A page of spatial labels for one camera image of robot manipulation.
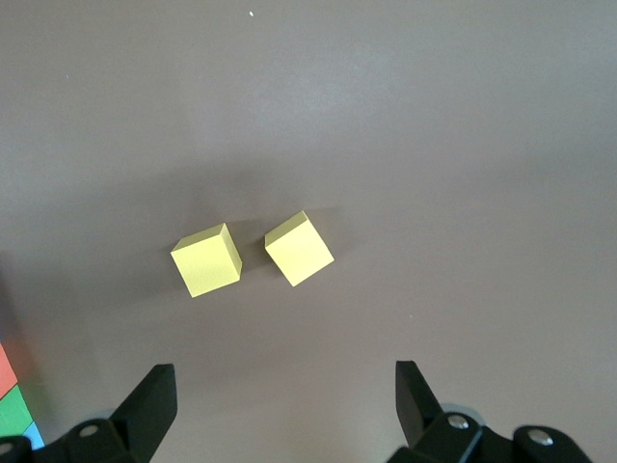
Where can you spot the yellow foam cube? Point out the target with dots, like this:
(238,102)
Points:
(301,255)
(207,265)

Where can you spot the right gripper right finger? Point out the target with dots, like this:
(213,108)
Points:
(434,434)

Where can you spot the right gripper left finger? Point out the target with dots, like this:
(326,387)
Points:
(140,424)

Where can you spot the orange foam cube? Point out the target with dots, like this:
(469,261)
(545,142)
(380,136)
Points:
(6,369)

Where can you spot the green foam cube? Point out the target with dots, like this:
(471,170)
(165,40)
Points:
(14,412)

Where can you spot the blue foam cube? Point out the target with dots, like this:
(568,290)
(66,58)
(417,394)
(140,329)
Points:
(34,435)

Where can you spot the brown table mat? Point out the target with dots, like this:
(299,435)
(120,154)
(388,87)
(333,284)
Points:
(337,120)

